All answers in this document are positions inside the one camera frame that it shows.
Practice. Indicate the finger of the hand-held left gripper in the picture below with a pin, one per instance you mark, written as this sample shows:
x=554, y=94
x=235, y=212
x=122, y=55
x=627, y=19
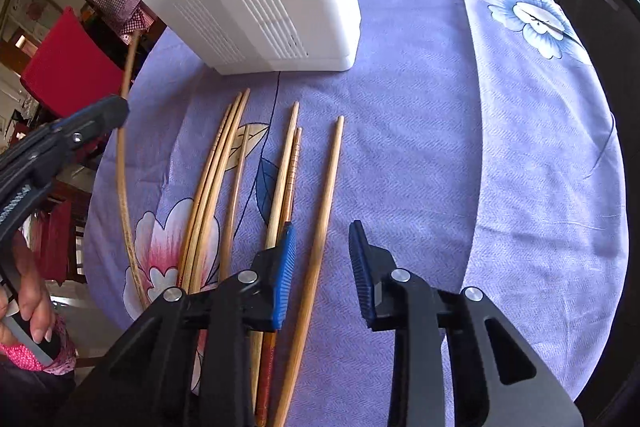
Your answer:
x=102, y=114

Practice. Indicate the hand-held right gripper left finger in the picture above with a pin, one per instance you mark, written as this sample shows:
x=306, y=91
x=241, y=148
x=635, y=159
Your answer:
x=281, y=279

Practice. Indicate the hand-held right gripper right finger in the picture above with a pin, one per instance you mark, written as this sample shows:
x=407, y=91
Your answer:
x=360, y=272

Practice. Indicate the long bamboo chopstick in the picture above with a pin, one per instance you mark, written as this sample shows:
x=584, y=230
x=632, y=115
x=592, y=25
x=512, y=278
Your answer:
x=121, y=177

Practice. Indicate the bunch of wooden chopsticks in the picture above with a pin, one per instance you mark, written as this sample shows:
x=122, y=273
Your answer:
x=207, y=212

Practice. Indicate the person's left hand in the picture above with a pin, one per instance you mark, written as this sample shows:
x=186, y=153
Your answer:
x=30, y=287

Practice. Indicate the red chair cover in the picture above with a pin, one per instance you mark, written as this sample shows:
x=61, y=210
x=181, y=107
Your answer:
x=70, y=62

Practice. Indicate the purple floral tablecloth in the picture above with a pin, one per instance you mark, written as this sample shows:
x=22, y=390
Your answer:
x=425, y=157

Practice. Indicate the pink dotted garment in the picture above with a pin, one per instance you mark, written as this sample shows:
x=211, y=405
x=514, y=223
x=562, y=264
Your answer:
x=25, y=357

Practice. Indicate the framed wall picture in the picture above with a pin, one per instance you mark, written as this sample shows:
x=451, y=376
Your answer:
x=25, y=4

